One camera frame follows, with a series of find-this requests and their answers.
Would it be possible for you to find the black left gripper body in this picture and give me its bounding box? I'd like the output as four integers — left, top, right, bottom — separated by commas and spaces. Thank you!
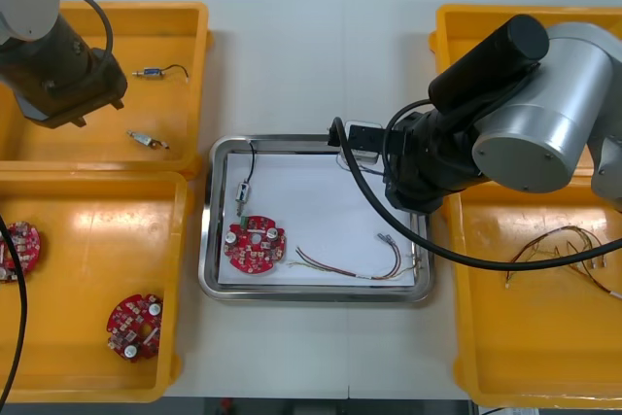
14, 49, 128, 130

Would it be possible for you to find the solenoid with white-blue label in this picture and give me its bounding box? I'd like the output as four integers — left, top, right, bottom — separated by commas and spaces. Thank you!
234, 140, 259, 220

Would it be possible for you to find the red-brown wire harness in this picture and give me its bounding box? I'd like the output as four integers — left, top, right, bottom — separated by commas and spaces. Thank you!
502, 225, 608, 289

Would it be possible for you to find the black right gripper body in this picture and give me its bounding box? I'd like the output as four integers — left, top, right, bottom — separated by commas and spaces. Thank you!
382, 111, 451, 216

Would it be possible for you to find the group of metal solenoids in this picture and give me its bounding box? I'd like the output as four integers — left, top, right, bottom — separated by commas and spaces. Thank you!
126, 63, 191, 150

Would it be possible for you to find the yellow-orange plastic bin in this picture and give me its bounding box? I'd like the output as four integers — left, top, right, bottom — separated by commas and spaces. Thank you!
0, 170, 189, 404
0, 0, 215, 174
429, 2, 622, 183
440, 176, 622, 409

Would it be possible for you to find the white paper sheet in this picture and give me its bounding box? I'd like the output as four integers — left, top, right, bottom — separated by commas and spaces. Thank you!
217, 151, 417, 288

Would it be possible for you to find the red green-yellow wire harness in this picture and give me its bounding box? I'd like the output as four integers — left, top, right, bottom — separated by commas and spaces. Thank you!
289, 231, 419, 283

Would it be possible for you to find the steel tray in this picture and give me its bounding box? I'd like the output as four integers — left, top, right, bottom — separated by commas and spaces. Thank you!
197, 134, 435, 304

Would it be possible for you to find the round red circuit board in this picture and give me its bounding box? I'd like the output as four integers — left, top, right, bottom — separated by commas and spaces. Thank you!
222, 213, 289, 279
105, 292, 164, 363
0, 221, 44, 285

